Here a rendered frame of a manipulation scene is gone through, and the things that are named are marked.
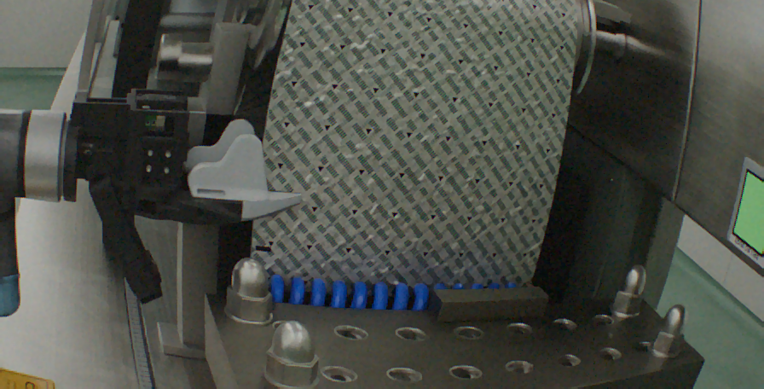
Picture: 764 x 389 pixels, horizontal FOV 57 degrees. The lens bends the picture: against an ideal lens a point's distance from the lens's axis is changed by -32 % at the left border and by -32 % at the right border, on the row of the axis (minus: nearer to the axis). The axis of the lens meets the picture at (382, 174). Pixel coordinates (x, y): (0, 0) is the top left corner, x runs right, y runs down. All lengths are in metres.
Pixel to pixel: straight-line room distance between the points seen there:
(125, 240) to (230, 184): 0.10
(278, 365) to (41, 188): 0.24
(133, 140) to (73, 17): 5.66
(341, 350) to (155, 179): 0.18
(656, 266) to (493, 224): 0.36
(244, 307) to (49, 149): 0.20
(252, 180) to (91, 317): 0.30
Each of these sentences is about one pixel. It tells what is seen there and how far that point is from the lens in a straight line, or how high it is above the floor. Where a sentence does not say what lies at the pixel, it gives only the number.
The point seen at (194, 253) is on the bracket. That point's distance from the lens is 0.80.
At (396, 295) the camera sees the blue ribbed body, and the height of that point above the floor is 1.04.
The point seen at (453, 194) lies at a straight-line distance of 0.74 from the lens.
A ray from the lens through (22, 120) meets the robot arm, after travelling 0.67.
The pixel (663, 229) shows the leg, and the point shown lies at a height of 1.04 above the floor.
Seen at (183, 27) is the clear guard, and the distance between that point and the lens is 1.71.
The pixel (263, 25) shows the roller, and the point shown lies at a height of 1.22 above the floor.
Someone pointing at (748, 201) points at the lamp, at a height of 1.19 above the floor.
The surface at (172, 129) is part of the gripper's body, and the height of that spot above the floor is 1.15.
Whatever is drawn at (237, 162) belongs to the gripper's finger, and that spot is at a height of 1.13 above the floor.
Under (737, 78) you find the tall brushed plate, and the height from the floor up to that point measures 1.28.
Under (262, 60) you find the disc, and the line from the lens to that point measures 0.70.
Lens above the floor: 1.32
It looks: 16 degrees down
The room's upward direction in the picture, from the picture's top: 10 degrees clockwise
